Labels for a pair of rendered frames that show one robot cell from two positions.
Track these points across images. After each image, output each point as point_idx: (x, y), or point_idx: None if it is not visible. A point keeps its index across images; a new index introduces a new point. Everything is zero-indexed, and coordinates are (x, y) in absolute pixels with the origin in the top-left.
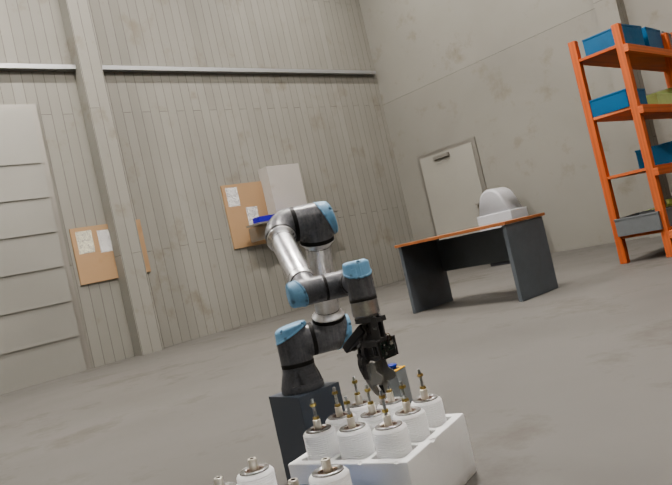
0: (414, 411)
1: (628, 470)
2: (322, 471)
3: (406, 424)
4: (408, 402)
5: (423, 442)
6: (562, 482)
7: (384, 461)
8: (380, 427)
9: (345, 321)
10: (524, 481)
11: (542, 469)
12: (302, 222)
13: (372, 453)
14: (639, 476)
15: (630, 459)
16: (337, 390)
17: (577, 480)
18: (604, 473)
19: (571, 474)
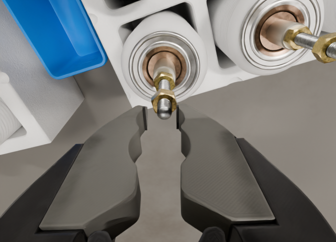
0: (270, 61)
1: (308, 163)
2: None
3: (227, 53)
4: (288, 49)
5: (218, 76)
6: (281, 131)
7: (120, 72)
8: (140, 64)
9: None
10: (282, 99)
11: (317, 99)
12: None
13: (140, 3)
14: (295, 173)
15: (335, 156)
16: None
17: (286, 140)
18: (302, 151)
19: (301, 130)
